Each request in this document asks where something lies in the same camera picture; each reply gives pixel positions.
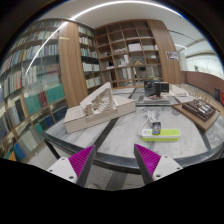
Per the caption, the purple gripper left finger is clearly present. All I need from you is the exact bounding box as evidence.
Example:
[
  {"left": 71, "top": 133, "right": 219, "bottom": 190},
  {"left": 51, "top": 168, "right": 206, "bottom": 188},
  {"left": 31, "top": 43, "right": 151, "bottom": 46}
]
[{"left": 47, "top": 145, "right": 96, "bottom": 187}]

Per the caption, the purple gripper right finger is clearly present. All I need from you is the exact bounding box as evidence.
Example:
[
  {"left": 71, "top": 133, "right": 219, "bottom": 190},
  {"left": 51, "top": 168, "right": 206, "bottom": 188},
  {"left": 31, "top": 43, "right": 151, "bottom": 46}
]
[{"left": 134, "top": 144, "right": 182, "bottom": 184}]

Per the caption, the green white power strip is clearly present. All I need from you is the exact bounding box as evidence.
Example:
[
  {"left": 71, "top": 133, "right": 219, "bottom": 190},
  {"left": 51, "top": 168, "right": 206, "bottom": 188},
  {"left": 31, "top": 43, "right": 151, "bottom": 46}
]
[{"left": 141, "top": 129, "right": 181, "bottom": 141}]

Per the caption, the white architectural model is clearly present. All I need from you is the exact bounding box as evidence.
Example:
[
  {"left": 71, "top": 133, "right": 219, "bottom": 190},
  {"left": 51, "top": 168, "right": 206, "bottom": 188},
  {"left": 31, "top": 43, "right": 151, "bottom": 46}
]
[{"left": 64, "top": 82, "right": 136, "bottom": 133}]

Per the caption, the dark wooden architectural model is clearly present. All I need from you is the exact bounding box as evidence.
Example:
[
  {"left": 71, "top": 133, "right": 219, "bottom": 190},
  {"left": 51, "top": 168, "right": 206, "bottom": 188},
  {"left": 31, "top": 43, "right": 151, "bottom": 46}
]
[{"left": 173, "top": 99, "right": 220, "bottom": 132}]

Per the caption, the black box model on base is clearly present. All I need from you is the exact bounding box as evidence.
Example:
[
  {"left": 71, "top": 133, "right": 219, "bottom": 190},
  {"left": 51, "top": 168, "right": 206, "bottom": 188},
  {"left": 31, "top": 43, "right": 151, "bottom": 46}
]
[{"left": 137, "top": 80, "right": 170, "bottom": 105}]

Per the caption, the wooden bookshelf with books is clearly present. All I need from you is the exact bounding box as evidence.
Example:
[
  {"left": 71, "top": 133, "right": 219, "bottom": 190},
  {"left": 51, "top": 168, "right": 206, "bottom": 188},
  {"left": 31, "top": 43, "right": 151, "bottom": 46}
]
[{"left": 0, "top": 19, "right": 102, "bottom": 161}]

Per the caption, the wooden cubby shelf unit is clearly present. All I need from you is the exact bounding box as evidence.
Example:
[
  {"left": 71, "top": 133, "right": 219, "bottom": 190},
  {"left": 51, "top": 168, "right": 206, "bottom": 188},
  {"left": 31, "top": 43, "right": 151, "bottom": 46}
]
[{"left": 95, "top": 20, "right": 181, "bottom": 88}]

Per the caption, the white power strip cable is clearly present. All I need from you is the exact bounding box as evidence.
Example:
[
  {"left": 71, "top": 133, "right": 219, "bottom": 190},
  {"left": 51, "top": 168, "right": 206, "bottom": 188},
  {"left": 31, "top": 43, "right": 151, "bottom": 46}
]
[{"left": 137, "top": 110, "right": 158, "bottom": 136}]

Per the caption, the wall poster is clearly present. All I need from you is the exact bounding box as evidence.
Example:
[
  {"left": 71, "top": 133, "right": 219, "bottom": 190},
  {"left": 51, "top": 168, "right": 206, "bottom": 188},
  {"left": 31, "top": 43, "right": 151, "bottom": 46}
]
[{"left": 166, "top": 51, "right": 179, "bottom": 60}]

